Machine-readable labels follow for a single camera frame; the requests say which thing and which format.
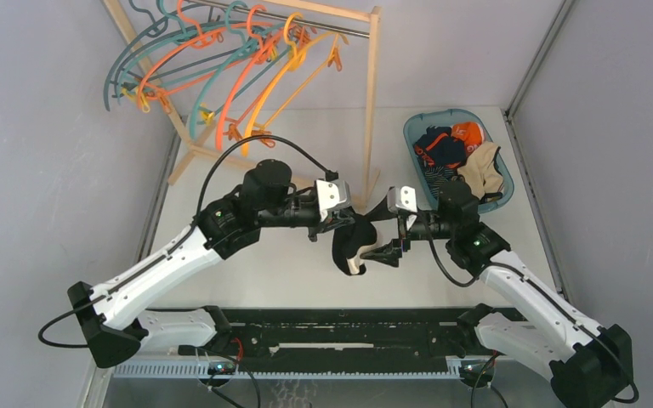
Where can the teal plastic basket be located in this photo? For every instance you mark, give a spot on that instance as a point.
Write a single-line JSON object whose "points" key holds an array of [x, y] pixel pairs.
{"points": [[415, 127]]}

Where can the dark teal empty hanger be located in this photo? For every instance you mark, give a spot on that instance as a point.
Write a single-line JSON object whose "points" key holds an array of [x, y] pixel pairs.
{"points": [[167, 27]]}

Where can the teal hanger with clips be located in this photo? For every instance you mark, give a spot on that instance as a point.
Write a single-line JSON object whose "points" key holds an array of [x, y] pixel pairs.
{"points": [[260, 34]]}

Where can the orange underwear in basket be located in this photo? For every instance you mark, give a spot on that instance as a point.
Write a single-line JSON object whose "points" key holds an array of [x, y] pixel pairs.
{"points": [[471, 133]]}

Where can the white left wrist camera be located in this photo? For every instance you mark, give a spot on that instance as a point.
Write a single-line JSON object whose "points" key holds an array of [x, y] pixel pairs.
{"points": [[332, 196]]}

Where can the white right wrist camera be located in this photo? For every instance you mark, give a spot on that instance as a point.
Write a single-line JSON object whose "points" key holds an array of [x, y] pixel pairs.
{"points": [[402, 200]]}

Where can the yellow hanger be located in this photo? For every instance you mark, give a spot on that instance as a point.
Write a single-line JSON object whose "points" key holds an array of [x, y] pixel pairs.
{"points": [[281, 79]]}

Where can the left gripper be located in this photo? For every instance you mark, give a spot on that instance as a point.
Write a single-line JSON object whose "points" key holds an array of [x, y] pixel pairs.
{"points": [[332, 219]]}

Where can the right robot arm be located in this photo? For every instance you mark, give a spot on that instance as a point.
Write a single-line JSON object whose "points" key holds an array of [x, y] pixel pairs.
{"points": [[586, 364]]}

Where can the beige underwear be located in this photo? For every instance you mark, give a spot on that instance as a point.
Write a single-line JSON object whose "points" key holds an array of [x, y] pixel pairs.
{"points": [[481, 174]]}

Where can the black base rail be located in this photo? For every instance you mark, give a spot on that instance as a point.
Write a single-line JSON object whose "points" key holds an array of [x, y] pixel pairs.
{"points": [[348, 342]]}

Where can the wooden clothes rack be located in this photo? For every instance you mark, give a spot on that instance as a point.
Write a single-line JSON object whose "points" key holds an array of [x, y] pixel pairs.
{"points": [[319, 18]]}

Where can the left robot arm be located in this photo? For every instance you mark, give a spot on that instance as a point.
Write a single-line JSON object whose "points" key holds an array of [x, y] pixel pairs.
{"points": [[116, 317]]}

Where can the navy striped underwear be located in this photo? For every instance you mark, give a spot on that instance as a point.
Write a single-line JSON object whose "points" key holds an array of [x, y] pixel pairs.
{"points": [[437, 176]]}

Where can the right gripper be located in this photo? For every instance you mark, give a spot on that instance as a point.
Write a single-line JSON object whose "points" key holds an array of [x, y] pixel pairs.
{"points": [[388, 254]]}

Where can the black white-banded underwear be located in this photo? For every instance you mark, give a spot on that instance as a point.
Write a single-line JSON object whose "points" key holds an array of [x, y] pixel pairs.
{"points": [[349, 242]]}

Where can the orange hanger with clips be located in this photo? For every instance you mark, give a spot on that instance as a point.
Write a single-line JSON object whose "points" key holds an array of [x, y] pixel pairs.
{"points": [[232, 129]]}

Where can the navy orange-trimmed underwear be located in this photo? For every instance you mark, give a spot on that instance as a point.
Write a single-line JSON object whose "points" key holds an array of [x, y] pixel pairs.
{"points": [[438, 148]]}

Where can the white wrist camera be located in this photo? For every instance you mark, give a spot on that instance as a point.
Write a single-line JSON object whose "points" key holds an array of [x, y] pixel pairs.
{"points": [[402, 200], [332, 196]]}

